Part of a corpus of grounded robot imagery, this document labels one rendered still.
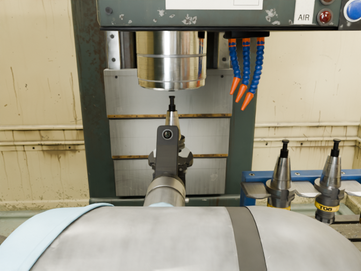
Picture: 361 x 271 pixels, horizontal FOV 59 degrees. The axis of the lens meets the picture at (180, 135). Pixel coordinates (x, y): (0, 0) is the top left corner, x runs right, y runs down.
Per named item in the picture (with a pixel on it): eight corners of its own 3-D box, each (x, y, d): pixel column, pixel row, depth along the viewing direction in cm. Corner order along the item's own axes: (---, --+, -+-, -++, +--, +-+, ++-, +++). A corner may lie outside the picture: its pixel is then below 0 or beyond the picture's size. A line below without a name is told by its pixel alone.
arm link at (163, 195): (134, 265, 50) (131, 218, 47) (144, 225, 60) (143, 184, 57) (185, 266, 49) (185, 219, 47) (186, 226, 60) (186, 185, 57)
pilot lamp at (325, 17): (331, 24, 52) (333, 9, 51) (318, 24, 52) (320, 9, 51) (330, 24, 53) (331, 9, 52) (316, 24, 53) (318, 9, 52)
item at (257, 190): (272, 199, 67) (272, 196, 67) (247, 200, 67) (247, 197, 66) (262, 184, 73) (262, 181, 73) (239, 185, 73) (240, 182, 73)
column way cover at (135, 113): (228, 195, 132) (234, 69, 116) (112, 198, 130) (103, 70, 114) (225, 190, 137) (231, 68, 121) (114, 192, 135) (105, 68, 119)
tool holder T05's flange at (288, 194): (289, 188, 73) (290, 178, 73) (298, 201, 68) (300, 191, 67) (261, 188, 73) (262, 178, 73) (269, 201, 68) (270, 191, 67)
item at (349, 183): (374, 197, 68) (375, 194, 67) (349, 198, 67) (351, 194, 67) (355, 183, 74) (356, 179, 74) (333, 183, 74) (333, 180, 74)
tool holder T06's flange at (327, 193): (336, 187, 74) (338, 177, 73) (349, 200, 68) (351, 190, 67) (309, 187, 74) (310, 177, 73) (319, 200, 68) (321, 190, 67)
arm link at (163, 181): (143, 185, 58) (188, 185, 57) (146, 173, 62) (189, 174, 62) (145, 220, 60) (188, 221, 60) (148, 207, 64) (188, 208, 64)
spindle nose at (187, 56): (203, 80, 83) (204, 31, 79) (209, 91, 67) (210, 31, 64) (141, 80, 83) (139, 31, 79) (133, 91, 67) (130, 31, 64)
